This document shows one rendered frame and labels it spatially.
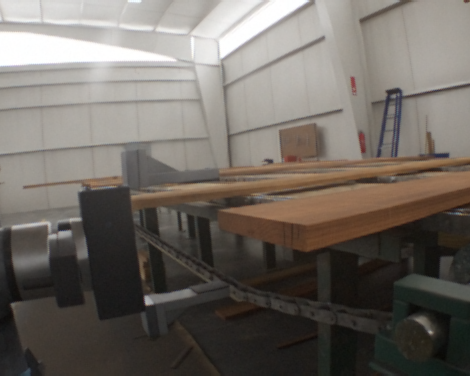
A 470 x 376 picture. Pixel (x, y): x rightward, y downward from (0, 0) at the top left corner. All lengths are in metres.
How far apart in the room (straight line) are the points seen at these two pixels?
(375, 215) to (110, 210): 0.29
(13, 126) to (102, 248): 13.34
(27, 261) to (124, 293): 0.10
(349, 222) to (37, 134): 13.27
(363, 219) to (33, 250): 0.34
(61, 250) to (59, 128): 13.22
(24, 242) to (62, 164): 13.04
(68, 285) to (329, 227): 0.25
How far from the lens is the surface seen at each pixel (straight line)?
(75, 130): 13.48
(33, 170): 13.42
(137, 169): 0.36
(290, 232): 0.37
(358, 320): 0.71
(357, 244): 0.61
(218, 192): 0.99
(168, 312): 0.40
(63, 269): 0.29
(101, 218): 0.35
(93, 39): 14.25
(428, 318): 0.39
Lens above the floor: 0.94
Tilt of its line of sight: 4 degrees down
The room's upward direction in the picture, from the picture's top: 5 degrees counter-clockwise
